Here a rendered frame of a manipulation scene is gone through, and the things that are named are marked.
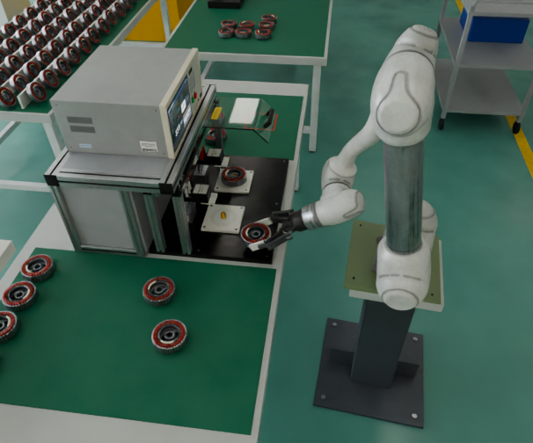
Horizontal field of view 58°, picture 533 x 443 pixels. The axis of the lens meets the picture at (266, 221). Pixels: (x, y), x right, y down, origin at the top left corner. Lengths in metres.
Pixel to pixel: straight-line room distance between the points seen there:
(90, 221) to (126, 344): 0.48
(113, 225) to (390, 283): 0.99
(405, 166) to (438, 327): 1.52
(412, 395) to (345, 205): 1.10
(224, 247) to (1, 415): 0.88
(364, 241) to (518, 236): 1.59
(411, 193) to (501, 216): 2.11
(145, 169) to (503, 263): 2.15
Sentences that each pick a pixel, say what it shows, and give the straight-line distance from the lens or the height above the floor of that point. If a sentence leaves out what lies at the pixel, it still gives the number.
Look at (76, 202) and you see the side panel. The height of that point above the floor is 0.99.
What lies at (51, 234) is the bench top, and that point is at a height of 0.75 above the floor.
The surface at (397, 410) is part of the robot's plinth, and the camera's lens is 2.35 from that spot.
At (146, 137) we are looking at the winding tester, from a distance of 1.68.
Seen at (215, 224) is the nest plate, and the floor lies 0.78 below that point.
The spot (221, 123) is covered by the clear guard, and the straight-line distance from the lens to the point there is 1.96.
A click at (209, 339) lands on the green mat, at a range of 1.61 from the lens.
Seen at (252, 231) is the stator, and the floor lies 0.82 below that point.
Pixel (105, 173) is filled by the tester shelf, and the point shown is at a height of 1.12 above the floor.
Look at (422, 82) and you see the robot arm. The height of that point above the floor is 1.58.
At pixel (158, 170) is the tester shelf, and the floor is 1.11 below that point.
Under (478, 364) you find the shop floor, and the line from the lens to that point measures 2.60.
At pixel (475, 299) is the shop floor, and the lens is 2.84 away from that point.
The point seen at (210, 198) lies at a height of 0.88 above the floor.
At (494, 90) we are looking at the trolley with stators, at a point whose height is 0.19.
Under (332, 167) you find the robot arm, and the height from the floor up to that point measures 1.08.
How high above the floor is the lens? 2.08
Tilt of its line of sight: 43 degrees down
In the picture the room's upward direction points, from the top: 1 degrees counter-clockwise
